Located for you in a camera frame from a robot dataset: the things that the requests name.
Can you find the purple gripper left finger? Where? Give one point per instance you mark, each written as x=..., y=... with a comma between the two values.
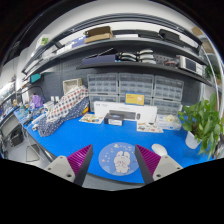
x=79, y=162

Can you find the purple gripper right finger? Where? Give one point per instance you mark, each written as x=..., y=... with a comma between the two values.
x=147, y=161

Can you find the white computer mouse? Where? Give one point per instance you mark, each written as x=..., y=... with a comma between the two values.
x=159, y=149

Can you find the round bunny mouse pad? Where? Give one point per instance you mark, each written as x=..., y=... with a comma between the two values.
x=118, y=159

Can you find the illustrated card right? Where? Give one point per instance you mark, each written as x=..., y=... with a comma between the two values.
x=148, y=127

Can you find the illustrated card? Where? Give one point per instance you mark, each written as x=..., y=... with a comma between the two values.
x=92, y=119
x=148, y=127

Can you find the clear plastic bag package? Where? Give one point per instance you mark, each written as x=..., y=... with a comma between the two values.
x=169, y=122

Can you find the illustrated card left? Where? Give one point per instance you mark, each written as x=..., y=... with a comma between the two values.
x=92, y=119

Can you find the white keyboard box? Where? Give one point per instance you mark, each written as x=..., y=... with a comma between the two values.
x=131, y=112

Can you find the small black box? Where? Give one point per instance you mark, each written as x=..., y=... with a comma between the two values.
x=114, y=119

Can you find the checkered fabric bundle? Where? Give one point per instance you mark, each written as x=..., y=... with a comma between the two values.
x=72, y=105

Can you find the yellow label box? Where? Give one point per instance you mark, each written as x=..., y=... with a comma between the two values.
x=134, y=99

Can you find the green potted plant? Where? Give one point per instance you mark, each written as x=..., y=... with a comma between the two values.
x=203, y=122

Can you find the grey drawer cabinet right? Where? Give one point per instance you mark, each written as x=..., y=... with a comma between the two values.
x=167, y=95

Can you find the grey drawer cabinet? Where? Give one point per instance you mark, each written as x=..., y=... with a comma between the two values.
x=103, y=87
x=136, y=83
x=167, y=95

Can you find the purple object on desk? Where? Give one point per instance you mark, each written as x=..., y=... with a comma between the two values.
x=36, y=101

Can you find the white plastic crate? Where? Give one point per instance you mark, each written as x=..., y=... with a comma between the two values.
x=70, y=84

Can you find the grey drawer cabinet left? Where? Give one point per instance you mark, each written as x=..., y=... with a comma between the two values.
x=103, y=87

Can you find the grey drawer cabinet middle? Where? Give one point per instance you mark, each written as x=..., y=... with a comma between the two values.
x=136, y=83

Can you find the white instrument on shelf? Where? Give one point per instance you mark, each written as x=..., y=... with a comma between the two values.
x=190, y=65

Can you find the brown cardboard box on shelf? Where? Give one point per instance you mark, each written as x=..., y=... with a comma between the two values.
x=97, y=34

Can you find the dark wall shelf unit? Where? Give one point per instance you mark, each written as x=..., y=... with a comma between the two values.
x=133, y=35

